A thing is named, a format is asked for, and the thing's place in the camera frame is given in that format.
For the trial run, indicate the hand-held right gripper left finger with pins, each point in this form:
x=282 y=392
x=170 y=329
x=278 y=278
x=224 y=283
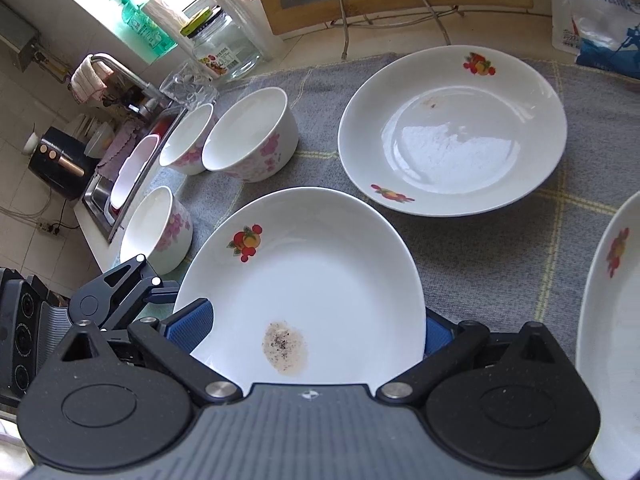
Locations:
x=192 y=322

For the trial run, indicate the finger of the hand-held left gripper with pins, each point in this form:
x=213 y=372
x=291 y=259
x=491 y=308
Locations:
x=165 y=298

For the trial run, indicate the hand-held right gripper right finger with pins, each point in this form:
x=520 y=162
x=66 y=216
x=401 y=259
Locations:
x=439 y=332

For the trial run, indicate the white pink-floral bowl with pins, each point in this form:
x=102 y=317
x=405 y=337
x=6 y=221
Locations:
x=185 y=135
x=250 y=130
x=150 y=225

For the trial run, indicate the white fruit-print plate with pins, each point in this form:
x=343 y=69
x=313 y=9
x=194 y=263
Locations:
x=310 y=280
x=450 y=135
x=615 y=340

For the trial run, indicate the grey checked cloth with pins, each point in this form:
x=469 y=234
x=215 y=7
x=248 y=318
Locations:
x=500 y=260

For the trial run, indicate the power strip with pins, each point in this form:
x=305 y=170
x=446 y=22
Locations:
x=50 y=228

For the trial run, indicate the stainless steel sink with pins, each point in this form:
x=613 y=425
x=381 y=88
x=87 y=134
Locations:
x=97 y=195

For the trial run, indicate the pink basin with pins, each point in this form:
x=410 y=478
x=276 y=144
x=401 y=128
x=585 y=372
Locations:
x=130 y=175

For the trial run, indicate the purple dish cloth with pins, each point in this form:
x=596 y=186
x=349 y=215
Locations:
x=120 y=145

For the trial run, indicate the black kitchen appliance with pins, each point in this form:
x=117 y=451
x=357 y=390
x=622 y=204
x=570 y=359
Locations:
x=57 y=165

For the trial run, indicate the small white cup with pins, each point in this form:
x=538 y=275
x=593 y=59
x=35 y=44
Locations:
x=31 y=144

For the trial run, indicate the clear glass cup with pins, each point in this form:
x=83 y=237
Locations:
x=187 y=87

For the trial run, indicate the metal faucet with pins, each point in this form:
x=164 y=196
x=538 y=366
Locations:
x=125 y=72

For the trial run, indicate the pink towel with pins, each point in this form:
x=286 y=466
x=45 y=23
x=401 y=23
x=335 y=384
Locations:
x=89 y=80

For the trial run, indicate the glass jar with lid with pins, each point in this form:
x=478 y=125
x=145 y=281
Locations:
x=227 y=45

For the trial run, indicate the green soap pump bottle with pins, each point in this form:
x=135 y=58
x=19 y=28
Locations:
x=142 y=22

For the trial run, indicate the small plastic bag roll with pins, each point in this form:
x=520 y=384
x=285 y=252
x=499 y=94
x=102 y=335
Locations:
x=162 y=12

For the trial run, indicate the large clear plastic roll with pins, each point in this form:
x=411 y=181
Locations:
x=235 y=5

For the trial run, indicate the blue and white salt bag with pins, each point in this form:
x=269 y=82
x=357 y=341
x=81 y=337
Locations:
x=595 y=10

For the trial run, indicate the grey wall box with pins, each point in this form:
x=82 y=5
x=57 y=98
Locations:
x=17 y=35

